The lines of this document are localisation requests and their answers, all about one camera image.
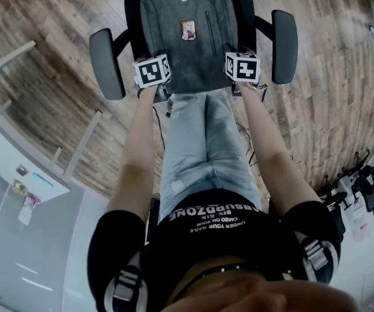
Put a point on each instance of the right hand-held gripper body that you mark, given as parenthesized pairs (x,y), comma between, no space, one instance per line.
(245,68)

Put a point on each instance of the white paper sheet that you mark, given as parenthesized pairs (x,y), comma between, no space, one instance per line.
(359,221)

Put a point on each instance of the person's right forearm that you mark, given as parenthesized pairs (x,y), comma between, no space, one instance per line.
(261,125)

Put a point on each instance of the green snack packet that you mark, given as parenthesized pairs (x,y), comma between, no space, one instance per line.
(19,186)

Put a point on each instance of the black camera rig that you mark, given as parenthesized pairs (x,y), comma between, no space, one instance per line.
(373,192)

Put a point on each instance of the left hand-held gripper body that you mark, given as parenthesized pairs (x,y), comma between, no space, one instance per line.
(150,71)

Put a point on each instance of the grey fabric backpack bag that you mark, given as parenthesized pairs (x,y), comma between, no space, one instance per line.
(186,63)

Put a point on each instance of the black office chair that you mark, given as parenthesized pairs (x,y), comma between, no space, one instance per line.
(108,67)

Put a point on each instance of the white desk with metal legs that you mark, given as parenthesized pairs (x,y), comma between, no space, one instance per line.
(8,148)

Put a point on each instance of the photo badge on bag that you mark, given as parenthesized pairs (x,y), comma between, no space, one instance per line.
(188,30)

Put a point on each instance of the small dark card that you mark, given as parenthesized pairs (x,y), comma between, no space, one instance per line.
(21,170)

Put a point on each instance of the person's black printed t-shirt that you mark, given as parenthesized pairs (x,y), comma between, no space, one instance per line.
(225,239)

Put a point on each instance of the person's light blue jeans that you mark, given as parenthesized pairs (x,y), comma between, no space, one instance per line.
(193,148)

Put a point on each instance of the blue card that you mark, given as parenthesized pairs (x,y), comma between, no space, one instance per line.
(42,179)

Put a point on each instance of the person's left forearm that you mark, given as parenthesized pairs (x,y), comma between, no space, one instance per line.
(139,132)

